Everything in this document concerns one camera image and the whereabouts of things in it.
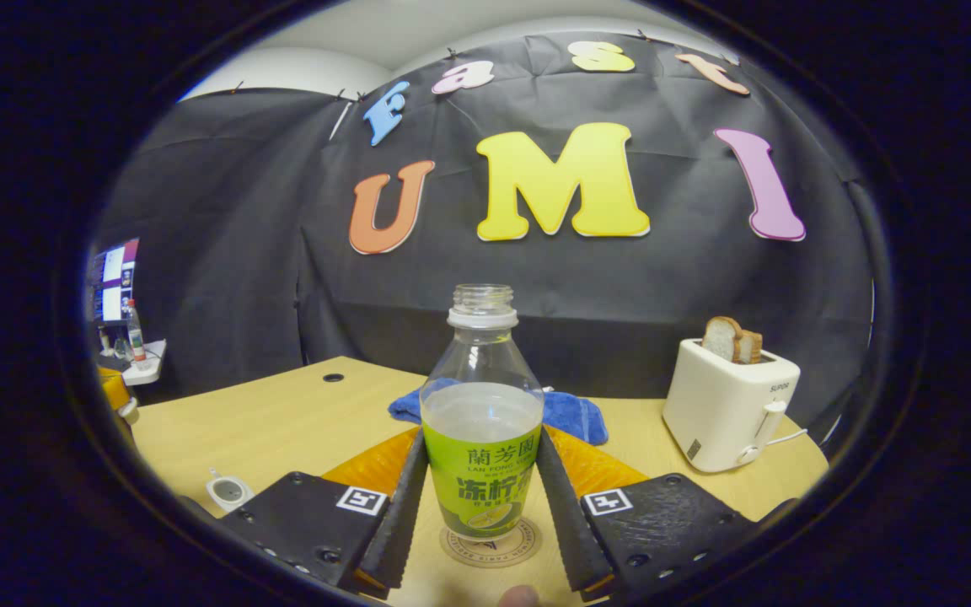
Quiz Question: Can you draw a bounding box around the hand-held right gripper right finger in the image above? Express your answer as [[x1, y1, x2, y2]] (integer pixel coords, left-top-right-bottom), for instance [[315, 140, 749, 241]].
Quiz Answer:
[[535, 425, 762, 602]]

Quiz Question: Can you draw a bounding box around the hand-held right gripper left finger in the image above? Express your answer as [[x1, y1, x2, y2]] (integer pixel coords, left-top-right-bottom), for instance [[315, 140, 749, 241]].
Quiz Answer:
[[217, 426, 430, 599]]

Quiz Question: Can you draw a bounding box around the round brown coaster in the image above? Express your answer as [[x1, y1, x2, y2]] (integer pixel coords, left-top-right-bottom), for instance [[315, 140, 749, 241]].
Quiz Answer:
[[439, 516, 542, 568]]

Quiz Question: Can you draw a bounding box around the clear green-label water bottle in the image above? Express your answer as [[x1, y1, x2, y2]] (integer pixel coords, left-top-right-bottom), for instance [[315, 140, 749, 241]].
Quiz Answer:
[[420, 284, 545, 542]]

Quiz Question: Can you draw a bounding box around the white ceramic teacup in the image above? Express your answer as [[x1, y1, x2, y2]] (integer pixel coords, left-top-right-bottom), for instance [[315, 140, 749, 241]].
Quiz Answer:
[[206, 469, 255, 513]]

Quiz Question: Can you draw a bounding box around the red-cap plastic bottle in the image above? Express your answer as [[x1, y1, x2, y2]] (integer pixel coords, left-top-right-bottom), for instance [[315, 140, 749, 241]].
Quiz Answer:
[[126, 299, 149, 365]]

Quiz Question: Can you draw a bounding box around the white side table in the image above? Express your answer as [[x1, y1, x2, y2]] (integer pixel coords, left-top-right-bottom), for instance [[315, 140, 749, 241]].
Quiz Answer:
[[98, 339, 168, 387]]

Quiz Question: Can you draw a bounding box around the blue towel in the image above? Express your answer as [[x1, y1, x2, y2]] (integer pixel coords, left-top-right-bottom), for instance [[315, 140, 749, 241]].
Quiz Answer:
[[389, 377, 609, 446]]

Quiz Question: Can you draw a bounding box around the computer monitor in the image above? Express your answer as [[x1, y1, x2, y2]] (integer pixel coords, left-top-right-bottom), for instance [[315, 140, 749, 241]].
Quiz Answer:
[[91, 238, 141, 325]]

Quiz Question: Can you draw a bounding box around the white toaster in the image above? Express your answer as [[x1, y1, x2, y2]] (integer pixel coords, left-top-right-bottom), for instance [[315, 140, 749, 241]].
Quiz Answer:
[[663, 338, 802, 473]]

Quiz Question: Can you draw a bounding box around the black backdrop cloth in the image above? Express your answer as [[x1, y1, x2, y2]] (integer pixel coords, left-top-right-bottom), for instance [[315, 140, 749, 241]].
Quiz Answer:
[[85, 32, 882, 422]]

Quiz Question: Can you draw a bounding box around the light bread slice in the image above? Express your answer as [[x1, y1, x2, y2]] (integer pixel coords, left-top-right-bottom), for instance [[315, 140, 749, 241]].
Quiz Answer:
[[702, 316, 743, 362]]

